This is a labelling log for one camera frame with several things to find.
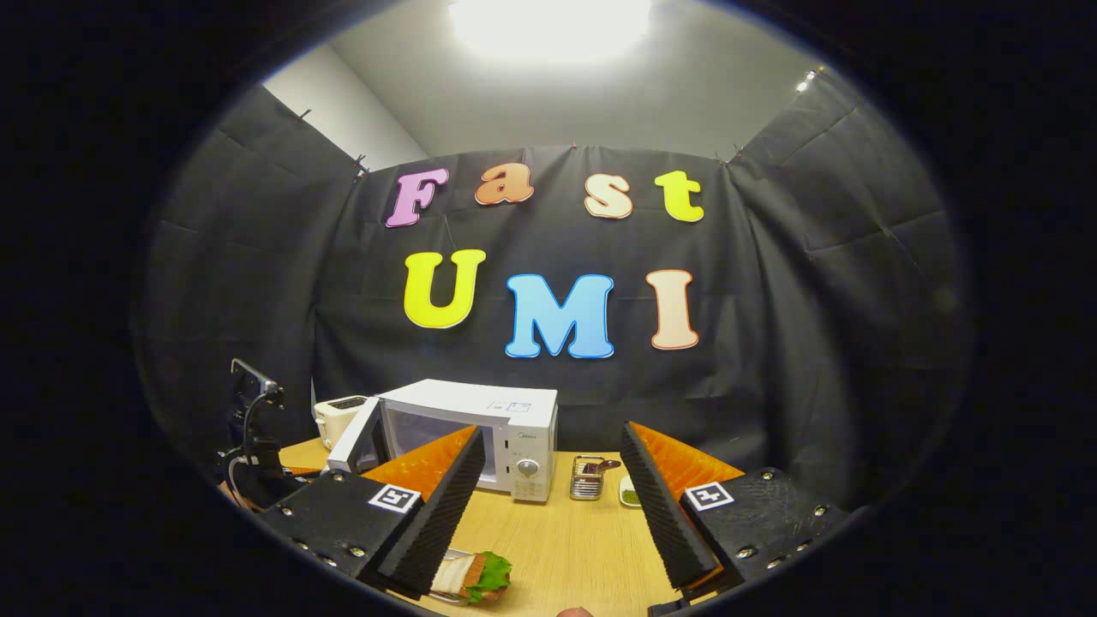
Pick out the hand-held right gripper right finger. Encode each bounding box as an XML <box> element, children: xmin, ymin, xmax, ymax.
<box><xmin>620</xmin><ymin>421</ymin><xmax>849</xmax><ymax>601</ymax></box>

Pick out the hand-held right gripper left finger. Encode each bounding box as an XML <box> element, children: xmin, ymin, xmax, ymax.
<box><xmin>255</xmin><ymin>424</ymin><xmax>487</xmax><ymax>601</ymax></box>

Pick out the lettuce sandwich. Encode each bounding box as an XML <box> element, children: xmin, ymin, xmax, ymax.
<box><xmin>431</xmin><ymin>551</ymin><xmax>513</xmax><ymax>603</ymax></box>

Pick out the white microwave oven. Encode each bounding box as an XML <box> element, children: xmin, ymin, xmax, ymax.
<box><xmin>327</xmin><ymin>379</ymin><xmax>560</xmax><ymax>504</ymax></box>

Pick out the white toaster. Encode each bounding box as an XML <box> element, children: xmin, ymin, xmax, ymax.
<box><xmin>313</xmin><ymin>395</ymin><xmax>369</xmax><ymax>451</ymax></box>

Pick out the black backdrop cloth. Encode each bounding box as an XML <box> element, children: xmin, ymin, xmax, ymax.
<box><xmin>137</xmin><ymin>64</ymin><xmax>974</xmax><ymax>532</ymax></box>

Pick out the ceiling light panel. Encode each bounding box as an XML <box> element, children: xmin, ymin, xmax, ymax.
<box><xmin>447</xmin><ymin>0</ymin><xmax>652</xmax><ymax>63</ymax></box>

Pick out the metal wire utensil holder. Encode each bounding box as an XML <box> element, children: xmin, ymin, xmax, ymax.
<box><xmin>570</xmin><ymin>455</ymin><xmax>605</xmax><ymax>501</ymax></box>

